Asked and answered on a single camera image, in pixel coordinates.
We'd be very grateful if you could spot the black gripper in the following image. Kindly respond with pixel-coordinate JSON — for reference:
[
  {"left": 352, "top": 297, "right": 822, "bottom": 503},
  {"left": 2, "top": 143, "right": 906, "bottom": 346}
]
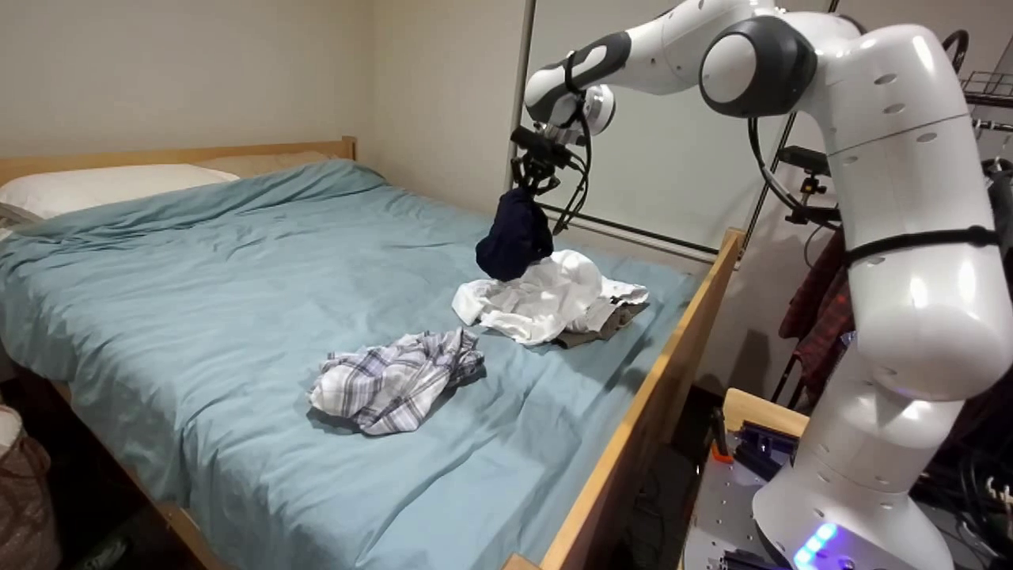
[{"left": 511, "top": 123, "right": 588, "bottom": 202}]

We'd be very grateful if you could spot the navy blue garment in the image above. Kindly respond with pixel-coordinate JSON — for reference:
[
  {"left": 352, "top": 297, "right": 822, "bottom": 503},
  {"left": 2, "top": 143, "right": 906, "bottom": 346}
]
[{"left": 473, "top": 185, "right": 558, "bottom": 286}]

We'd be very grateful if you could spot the white garment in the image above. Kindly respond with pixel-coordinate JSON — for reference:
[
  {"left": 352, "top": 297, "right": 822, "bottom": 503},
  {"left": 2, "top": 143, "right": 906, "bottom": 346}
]
[{"left": 451, "top": 248, "right": 653, "bottom": 350}]

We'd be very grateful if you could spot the plaid checkered garment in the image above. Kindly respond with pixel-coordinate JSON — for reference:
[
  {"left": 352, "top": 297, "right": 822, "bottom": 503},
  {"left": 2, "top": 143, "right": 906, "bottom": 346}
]
[{"left": 307, "top": 325, "right": 489, "bottom": 440}]

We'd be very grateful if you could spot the dark red hanging garment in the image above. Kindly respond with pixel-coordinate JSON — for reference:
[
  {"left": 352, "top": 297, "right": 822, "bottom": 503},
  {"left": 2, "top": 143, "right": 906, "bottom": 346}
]
[{"left": 775, "top": 229, "right": 862, "bottom": 410}]

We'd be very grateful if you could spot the white framed window panel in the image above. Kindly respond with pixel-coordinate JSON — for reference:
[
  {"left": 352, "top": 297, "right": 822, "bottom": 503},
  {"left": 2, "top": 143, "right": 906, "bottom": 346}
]
[{"left": 508, "top": 0, "right": 837, "bottom": 262}]

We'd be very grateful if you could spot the wooden bed with blue sheet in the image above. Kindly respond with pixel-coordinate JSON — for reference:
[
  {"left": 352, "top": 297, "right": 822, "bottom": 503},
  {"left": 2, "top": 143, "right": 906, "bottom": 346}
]
[{"left": 0, "top": 133, "right": 747, "bottom": 570}]

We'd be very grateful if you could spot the orange black hand tool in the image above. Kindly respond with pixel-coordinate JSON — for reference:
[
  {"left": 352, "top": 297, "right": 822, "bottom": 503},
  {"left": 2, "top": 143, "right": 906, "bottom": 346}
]
[{"left": 708, "top": 416, "right": 802, "bottom": 480}]

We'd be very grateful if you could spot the light blue bed sheet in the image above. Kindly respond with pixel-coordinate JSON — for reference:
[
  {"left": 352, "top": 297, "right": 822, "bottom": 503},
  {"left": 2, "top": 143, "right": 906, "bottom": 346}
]
[{"left": 0, "top": 156, "right": 707, "bottom": 570}]

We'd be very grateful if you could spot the wooden edged robot table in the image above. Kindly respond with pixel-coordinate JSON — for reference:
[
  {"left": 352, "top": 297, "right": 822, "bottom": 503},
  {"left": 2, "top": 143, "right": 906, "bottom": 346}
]
[{"left": 679, "top": 384, "right": 817, "bottom": 570}]

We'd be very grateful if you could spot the white pillow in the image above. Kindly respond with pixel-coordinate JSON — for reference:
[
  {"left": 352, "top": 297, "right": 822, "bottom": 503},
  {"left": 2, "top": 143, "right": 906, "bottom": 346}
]
[{"left": 0, "top": 160, "right": 243, "bottom": 224}]

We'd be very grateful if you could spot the brown bag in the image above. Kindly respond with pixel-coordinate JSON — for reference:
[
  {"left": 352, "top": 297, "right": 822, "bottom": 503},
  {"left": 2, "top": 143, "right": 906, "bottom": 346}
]
[{"left": 0, "top": 400, "right": 63, "bottom": 570}]

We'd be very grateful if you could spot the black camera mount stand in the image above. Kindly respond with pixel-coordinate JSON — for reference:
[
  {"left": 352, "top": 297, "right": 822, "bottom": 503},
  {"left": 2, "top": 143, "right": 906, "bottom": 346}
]
[{"left": 771, "top": 143, "right": 848, "bottom": 230}]

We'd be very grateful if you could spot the black wire clothes rack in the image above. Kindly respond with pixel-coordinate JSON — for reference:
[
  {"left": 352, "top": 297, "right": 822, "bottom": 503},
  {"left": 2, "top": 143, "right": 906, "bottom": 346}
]
[{"left": 943, "top": 29, "right": 1013, "bottom": 138}]

